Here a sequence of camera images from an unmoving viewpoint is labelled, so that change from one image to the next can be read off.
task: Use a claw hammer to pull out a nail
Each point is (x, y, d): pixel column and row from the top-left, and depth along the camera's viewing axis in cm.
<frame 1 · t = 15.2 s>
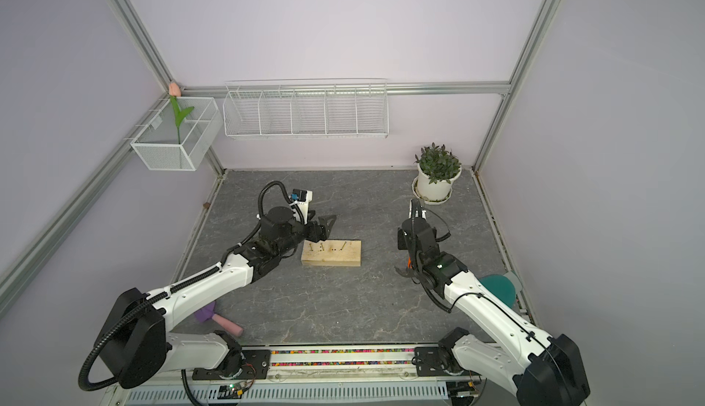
left hand: (326, 215, 81), fingers open
right hand: (411, 220, 80), fingers closed
wooden block with nail holes: (331, 253, 93), point 4 cm above the table
green potted plant white pot: (436, 170, 100), point 17 cm above the table
white plant saucer: (416, 193, 114), on the table
green work glove: (503, 277, 90), on the table

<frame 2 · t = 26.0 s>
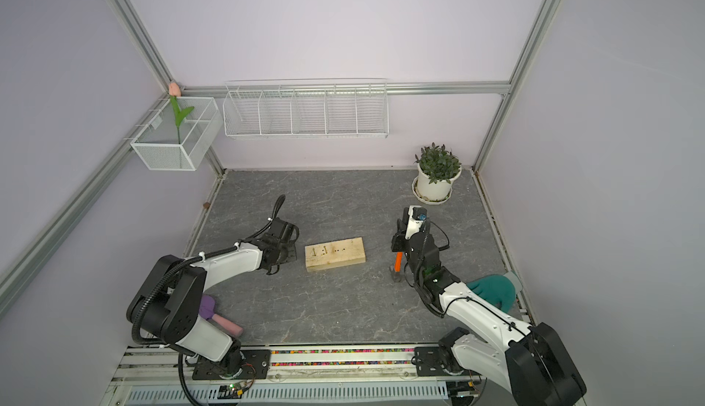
left hand: (287, 253, 93), fingers closed
right hand: (400, 219, 82), fingers closed
orange handled claw hammer: (398, 261, 84), point 10 cm above the table
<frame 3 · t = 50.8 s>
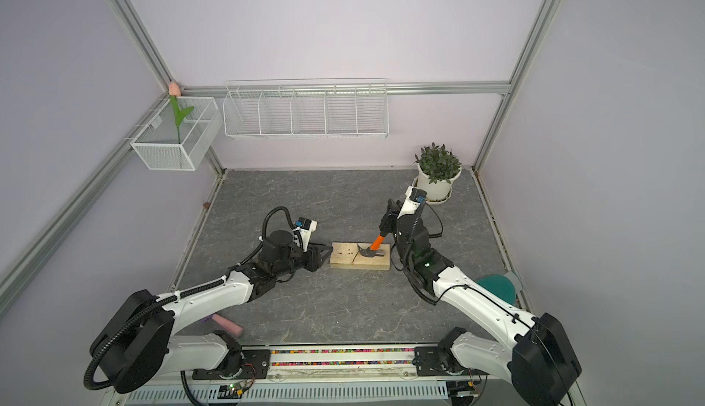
left hand: (328, 250, 83), fingers open
right hand: (391, 200, 77), fingers open
orange handled claw hammer: (373, 250, 86), point 11 cm above the table
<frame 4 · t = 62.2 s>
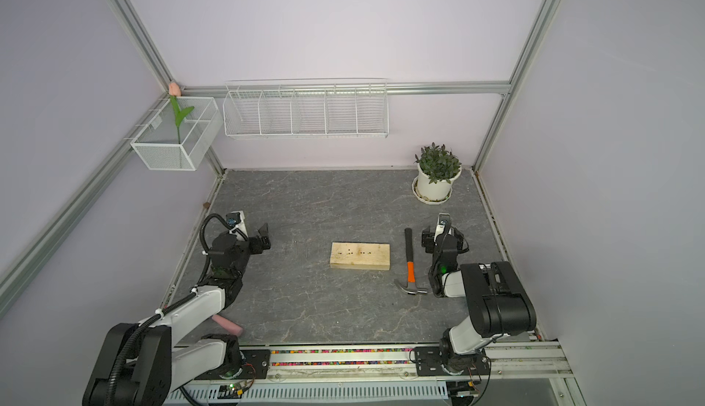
left hand: (252, 227, 87), fingers open
right hand: (442, 227, 93), fingers open
orange handled claw hammer: (411, 288, 88), on the table
